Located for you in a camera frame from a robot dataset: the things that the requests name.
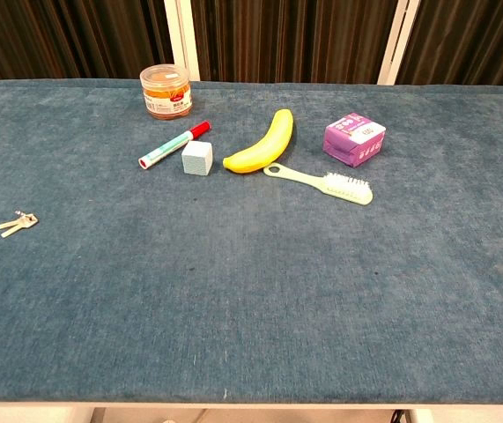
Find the yellow banana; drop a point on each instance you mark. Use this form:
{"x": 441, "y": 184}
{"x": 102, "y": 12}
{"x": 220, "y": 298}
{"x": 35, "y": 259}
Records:
{"x": 264, "y": 147}

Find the silver key bunch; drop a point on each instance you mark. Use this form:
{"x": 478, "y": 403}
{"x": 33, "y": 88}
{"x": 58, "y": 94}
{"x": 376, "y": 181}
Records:
{"x": 28, "y": 220}

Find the light green brush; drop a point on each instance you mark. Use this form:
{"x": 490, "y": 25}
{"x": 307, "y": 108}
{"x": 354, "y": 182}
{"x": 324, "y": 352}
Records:
{"x": 308, "y": 178}

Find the clear jar with orange contents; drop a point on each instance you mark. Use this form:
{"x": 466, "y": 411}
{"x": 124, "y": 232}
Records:
{"x": 166, "y": 101}

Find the dark pleated curtain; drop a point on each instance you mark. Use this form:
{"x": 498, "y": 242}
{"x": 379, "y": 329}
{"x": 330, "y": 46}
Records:
{"x": 70, "y": 39}
{"x": 290, "y": 39}
{"x": 471, "y": 39}

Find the white table frame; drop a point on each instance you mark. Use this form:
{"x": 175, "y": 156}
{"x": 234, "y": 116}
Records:
{"x": 251, "y": 404}

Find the teal marker with red cap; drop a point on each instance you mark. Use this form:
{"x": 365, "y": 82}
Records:
{"x": 167, "y": 147}

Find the blue table cloth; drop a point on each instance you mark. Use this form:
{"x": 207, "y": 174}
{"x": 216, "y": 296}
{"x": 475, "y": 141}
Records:
{"x": 251, "y": 286}

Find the light blue cube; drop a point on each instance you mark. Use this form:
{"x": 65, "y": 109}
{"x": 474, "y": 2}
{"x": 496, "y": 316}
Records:
{"x": 197, "y": 159}

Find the white frame post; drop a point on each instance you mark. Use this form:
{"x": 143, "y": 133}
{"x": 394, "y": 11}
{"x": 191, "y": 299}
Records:
{"x": 180, "y": 39}
{"x": 396, "y": 48}

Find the purple tissue pack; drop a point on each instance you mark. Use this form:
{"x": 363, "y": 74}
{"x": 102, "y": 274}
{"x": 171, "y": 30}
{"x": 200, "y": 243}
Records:
{"x": 352, "y": 141}

